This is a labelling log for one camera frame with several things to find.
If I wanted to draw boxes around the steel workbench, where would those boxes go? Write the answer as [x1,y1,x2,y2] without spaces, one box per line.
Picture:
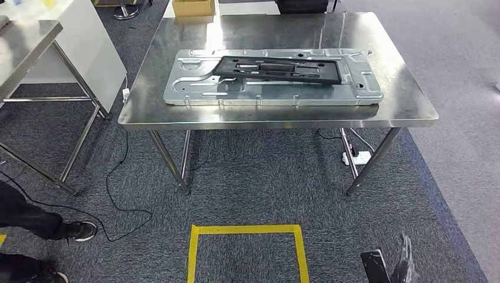
[117,11,439,197]

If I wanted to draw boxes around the white power strip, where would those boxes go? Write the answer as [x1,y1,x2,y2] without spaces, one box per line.
[342,150,372,166]

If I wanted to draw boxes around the yellow metal frame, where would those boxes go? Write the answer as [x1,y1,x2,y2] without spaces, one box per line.
[91,0,138,8]

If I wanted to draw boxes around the white cabinet panel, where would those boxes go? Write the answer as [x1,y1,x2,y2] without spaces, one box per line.
[0,0,128,115]

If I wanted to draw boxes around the stamped metal sheet panel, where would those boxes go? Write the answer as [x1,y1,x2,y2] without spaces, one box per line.
[163,48,384,107]

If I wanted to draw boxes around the yellow floor tape square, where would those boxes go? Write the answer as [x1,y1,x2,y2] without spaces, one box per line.
[186,224,310,283]

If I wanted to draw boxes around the black power cable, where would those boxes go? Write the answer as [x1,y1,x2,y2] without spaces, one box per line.
[315,129,343,142]

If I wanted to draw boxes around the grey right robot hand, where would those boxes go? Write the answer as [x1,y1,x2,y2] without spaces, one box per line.
[390,233,416,283]

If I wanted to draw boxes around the brown cardboard box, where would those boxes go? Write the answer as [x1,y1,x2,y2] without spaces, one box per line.
[172,0,216,18]

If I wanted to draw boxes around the white power cable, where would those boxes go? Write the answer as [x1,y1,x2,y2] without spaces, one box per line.
[348,128,377,154]

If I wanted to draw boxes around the black plastic panel part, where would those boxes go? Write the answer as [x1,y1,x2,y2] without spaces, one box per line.
[212,55,343,85]

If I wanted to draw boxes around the black hard case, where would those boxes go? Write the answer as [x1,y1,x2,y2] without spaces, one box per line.
[274,0,331,15]

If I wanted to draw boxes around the person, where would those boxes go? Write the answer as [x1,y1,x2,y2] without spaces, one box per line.
[0,180,98,283]

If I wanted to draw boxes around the chrome round post base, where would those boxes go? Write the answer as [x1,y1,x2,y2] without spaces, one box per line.
[113,3,140,21]

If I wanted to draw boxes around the black floor cable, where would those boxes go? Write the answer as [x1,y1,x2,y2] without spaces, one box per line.
[0,130,153,243]

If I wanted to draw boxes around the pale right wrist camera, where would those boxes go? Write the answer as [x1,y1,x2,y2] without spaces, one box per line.
[360,249,392,283]

